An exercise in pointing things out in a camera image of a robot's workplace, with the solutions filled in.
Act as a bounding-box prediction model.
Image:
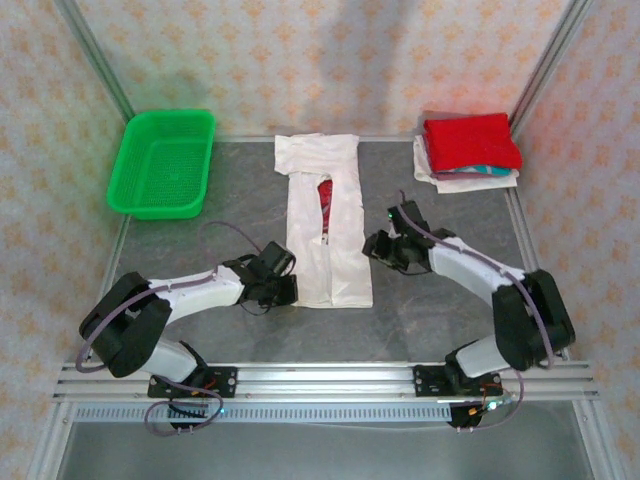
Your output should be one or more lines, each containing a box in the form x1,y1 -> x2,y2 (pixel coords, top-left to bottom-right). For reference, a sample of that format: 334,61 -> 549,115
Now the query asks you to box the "white t-shirt with red print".
273,132 -> 375,309

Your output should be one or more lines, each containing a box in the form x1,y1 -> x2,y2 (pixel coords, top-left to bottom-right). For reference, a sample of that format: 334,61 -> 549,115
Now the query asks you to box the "teal and pink folded t-shirt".
434,163 -> 514,180

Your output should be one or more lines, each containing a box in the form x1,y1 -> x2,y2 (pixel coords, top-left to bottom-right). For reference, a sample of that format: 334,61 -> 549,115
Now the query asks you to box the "red folded t-shirt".
423,113 -> 524,175

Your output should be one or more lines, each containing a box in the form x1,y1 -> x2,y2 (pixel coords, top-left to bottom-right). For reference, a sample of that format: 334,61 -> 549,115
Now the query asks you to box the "green plastic basket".
106,108 -> 217,222

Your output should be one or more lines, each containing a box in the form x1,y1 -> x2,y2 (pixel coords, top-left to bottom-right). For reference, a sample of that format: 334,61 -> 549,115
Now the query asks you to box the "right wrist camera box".
387,199 -> 427,236

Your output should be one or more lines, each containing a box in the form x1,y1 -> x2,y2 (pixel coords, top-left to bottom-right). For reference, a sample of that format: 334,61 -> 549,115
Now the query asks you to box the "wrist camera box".
256,241 -> 297,276
387,199 -> 427,236

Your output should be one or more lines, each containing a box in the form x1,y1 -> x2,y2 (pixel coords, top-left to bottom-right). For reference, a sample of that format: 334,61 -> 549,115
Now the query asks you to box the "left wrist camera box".
256,241 -> 297,276

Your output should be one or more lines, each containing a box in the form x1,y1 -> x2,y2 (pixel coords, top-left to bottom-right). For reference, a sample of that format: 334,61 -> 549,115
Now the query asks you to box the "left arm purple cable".
75,221 -> 264,436

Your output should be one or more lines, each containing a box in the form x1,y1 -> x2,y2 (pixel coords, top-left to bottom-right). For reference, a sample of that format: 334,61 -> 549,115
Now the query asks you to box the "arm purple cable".
75,221 -> 264,436
397,189 -> 557,432

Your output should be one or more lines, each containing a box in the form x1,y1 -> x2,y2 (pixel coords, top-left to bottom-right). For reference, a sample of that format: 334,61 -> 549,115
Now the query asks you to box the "aluminium mounting rail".
52,363 -> 599,402

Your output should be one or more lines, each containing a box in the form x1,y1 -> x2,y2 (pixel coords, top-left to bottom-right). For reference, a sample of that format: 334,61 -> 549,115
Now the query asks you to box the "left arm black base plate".
147,366 -> 237,400

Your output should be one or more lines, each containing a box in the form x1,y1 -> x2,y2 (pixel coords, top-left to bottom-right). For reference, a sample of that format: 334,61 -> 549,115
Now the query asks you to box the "aluminium table side rail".
504,189 -> 624,480
27,217 -> 134,480

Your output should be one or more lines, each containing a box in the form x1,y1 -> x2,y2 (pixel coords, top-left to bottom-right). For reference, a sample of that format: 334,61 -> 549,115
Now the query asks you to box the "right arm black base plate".
412,363 -> 501,400

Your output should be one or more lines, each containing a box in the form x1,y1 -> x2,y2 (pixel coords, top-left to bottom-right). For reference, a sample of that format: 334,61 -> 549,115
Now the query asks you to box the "slotted grey cable duct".
72,403 -> 454,424

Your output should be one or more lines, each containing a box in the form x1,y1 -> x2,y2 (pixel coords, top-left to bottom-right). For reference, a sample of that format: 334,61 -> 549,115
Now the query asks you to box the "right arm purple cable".
397,189 -> 557,432

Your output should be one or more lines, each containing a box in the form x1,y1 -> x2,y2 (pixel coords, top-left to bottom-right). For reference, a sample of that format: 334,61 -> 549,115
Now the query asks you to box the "aluminium frame post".
508,0 -> 597,132
53,0 -> 136,120

